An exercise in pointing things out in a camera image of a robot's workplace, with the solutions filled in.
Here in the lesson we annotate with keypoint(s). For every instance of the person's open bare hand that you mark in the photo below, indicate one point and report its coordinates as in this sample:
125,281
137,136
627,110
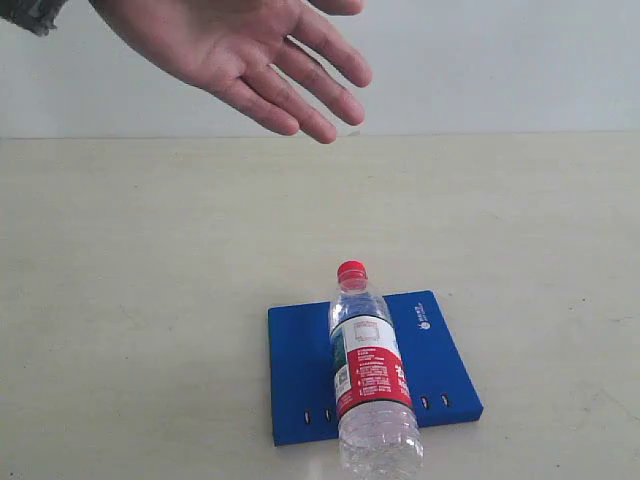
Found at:
252,55

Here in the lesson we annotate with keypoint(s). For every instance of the blue ring binder notebook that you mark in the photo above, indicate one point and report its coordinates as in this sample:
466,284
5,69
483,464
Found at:
302,392

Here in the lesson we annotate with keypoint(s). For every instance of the clear water bottle red label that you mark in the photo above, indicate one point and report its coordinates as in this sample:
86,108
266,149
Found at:
377,426

